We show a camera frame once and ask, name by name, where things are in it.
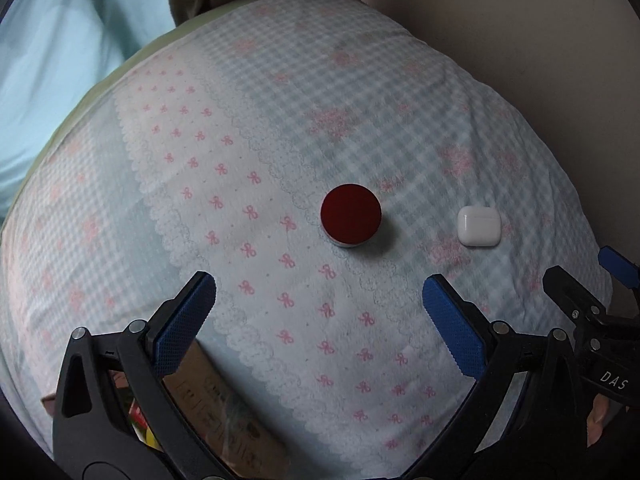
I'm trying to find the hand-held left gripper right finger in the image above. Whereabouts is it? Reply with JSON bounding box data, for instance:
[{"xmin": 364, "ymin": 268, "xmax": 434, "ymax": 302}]
[{"xmin": 405, "ymin": 274, "xmax": 584, "ymax": 480}]

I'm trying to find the pale green sheet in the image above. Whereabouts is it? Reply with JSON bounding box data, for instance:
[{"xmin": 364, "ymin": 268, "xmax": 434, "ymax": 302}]
[{"xmin": 0, "ymin": 0, "xmax": 361, "ymax": 221}]

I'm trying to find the red lid jar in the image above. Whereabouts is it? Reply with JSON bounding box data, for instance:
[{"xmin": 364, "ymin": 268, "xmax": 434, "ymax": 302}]
[{"xmin": 320, "ymin": 184, "xmax": 383, "ymax": 250}]

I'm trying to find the white earbuds case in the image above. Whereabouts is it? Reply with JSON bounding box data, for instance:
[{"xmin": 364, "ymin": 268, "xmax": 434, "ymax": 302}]
[{"xmin": 457, "ymin": 205, "xmax": 502, "ymax": 247}]

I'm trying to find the checked pink bow bedsheet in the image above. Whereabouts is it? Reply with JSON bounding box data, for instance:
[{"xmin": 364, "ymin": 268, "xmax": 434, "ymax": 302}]
[{"xmin": 0, "ymin": 0, "xmax": 616, "ymax": 480}]

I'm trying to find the person's right hand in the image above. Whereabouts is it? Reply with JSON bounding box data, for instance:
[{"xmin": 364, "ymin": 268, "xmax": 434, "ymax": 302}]
[{"xmin": 585, "ymin": 393, "xmax": 619, "ymax": 448}]

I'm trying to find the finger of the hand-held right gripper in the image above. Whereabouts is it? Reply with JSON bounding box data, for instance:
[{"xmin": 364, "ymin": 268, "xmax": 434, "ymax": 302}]
[
  {"xmin": 542, "ymin": 266, "xmax": 606, "ymax": 333},
  {"xmin": 598, "ymin": 246, "xmax": 640, "ymax": 307}
]

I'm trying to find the light blue cloth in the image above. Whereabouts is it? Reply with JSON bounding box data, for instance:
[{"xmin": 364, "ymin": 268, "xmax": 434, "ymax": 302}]
[{"xmin": 0, "ymin": 0, "xmax": 176, "ymax": 221}]

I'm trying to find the cardboard box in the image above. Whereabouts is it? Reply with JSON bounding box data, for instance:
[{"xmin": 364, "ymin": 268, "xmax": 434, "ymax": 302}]
[{"xmin": 110, "ymin": 342, "xmax": 287, "ymax": 480}]

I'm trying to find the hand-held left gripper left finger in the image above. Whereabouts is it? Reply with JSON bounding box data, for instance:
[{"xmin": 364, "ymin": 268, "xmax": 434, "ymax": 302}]
[{"xmin": 52, "ymin": 270, "xmax": 226, "ymax": 480}]

